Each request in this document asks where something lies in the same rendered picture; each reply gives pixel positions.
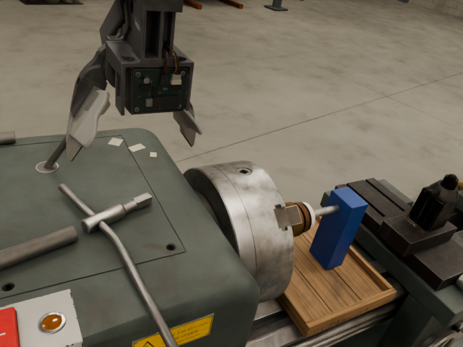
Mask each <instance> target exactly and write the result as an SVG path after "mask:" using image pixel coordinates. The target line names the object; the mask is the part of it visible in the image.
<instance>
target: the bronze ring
mask: <svg viewBox="0 0 463 347"><path fill-rule="evenodd" d="M294 205H297V206H298V210H299V213H300V217H301V220H302V223H301V224H298V225H297V226H294V227H292V231H293V235H294V237H296V236H299V235H300V234H301V233H304V232H306V231H308V230H309V229H310V228H311V222H312V219H311V213H310V210H309V209H308V207H307V206H306V205H305V204H304V203H302V202H286V203H285V206H286V207H290V206H294Z"/></svg>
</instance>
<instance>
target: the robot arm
mask: <svg viewBox="0 0 463 347"><path fill-rule="evenodd" d="M176 12H183V0H115V1H114V3H113V5H112V7H111V8H110V11H109V12H108V14H107V16H106V18H105V20H104V22H103V24H102V25H101V27H100V29H99V32H100V36H101V43H102V46H101V47H99V50H97V51H96V54H95V55H94V58H93V59H92V60H91V61H90V62H89V63H88V64H87V65H86V66H85V67H84V68H83V69H82V70H81V72H80V73H79V75H78V77H77V79H76V83H75V86H74V91H73V95H72V102H71V106H70V115H69V119H68V128H67V133H66V150H67V155H68V160H70V161H73V160H74V158H75V157H76V155H77V154H78V153H79V152H80V150H81V148H82V147H83V146H84V147H88V146H89V145H90V144H91V143H92V141H93V140H94V138H95V136H96V133H97V127H98V121H99V117H100V116H101V115H103V114H104V113H106V111H107V109H108V108H109V107H110V102H109V99H110V93H109V92H107V91H105V88H106V87H107V81H108V82H109V84H110V85H111V86H112V87H114V88H115V106H116V108H117V110H118V111H119V113H120V114H121V115H122V116H124V115H125V108H126V109H127V110H128V112H129V113H130V114H131V115H135V114H153V113H163V112H173V117H174V120H175V121H176V122H177V123H178V124H179V125H180V130H179V131H180V132H181V133H182V135H183V136H184V138H185V140H186V141H187V142H188V143H189V145H190V147H192V146H194V141H195V137H196V132H197V133H198V134H200V135H201V134H202V130H201V128H200V127H199V125H198V123H197V122H196V121H195V116H194V108H193V106H192V104H191V102H190V96H191V90H192V78H193V71H194V62H193V61H192V60H191V59H190V58H189V57H188V56H187V55H185V54H184V53H183V52H182V51H181V50H180V49H178V48H177V47H176V46H175V45H174V28H175V20H176ZM188 75H189V76H188ZM106 80H107V81H106Z"/></svg>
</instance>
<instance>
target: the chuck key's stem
mask: <svg viewBox="0 0 463 347"><path fill-rule="evenodd" d="M151 203H152V196H151V195H150V194H149V193H144V194H142V195H140V196H138V197H135V198H133V199H132V201H130V202H128V203H125V204H123V205H121V204H116V205H114V206H113V207H110V208H108V209H106V210H103V211H101V212H98V213H96V214H94V215H91V216H90V217H87V218H85V219H83V220H82V221H81V226H82V229H83V230H84V231H85V232H86V233H91V232H93V231H95V230H97V229H99V223H100V222H101V221H104V222H105V223H106V224H111V223H113V222H115V221H117V220H119V219H121V218H124V217H125V214H126V213H128V212H130V211H132V210H134V209H140V208H142V207H144V206H146V205H149V204H151Z"/></svg>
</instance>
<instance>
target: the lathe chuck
mask: <svg viewBox="0 0 463 347"><path fill-rule="evenodd" d="M207 166H212V167H215V168H217V169H218V170H219V171H221V172H222V173H223V174H224V175H225V176H226V177H227V178H228V180H229V181H230V182H231V184H232V185H233V187H234V189H235V190H236V192H237V194H238V196H239V198H240V200H241V202H242V204H243V206H244V209H245V212H246V214H247V218H248V220H249V225H250V228H251V233H252V237H253V241H254V249H255V256H256V283H257V285H258V287H259V290H260V301H259V302H261V301H263V300H266V299H268V300H267V301H269V300H271V299H275V298H277V297H279V296H281V295H282V294H283V293H284V292H285V290H286V289H287V287H288V285H289V283H290V280H291V276H292V273H293V269H294V254H295V252H294V235H293V231H292V227H291V226H289V227H285V229H286V230H285V231H282V229H279V228H278V223H277V220H276V216H275V213H274V209H275V206H277V205H279V208H283V207H286V206H285V203H284V200H283V199H282V196H281V194H280V192H279V190H278V188H277V187H276V185H275V184H274V182H273V181H272V179H271V178H270V177H269V176H268V175H267V174H266V172H265V171H264V170H263V169H261V168H260V167H259V166H258V165H256V164H254V163H252V162H250V161H247V160H239V161H235V162H226V163H221V164H216V165H207ZM239 168H246V169H248V170H250V171H251V172H252V174H251V175H249V176H243V175H240V174H239V173H237V172H236V170H237V169H239ZM267 301H265V302H267Z"/></svg>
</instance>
